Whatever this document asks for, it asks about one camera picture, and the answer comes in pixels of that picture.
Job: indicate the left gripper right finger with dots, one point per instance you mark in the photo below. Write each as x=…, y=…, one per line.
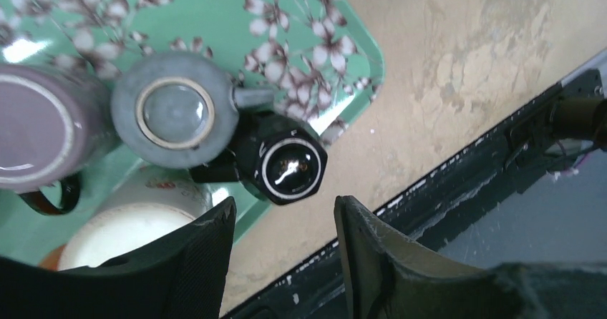
x=389, y=275

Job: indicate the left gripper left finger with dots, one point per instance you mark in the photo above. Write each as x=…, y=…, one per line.
x=180, y=275

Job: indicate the black mug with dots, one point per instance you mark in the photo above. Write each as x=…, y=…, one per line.
x=275, y=157

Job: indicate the grey-blue speckled round mug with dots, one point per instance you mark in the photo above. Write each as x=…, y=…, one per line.
x=178, y=110

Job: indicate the cream mug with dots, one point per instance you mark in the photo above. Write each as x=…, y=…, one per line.
x=151, y=203

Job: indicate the orange mug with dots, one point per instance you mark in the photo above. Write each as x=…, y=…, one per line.
x=51, y=260

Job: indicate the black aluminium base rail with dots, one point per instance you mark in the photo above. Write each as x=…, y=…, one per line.
x=508, y=159

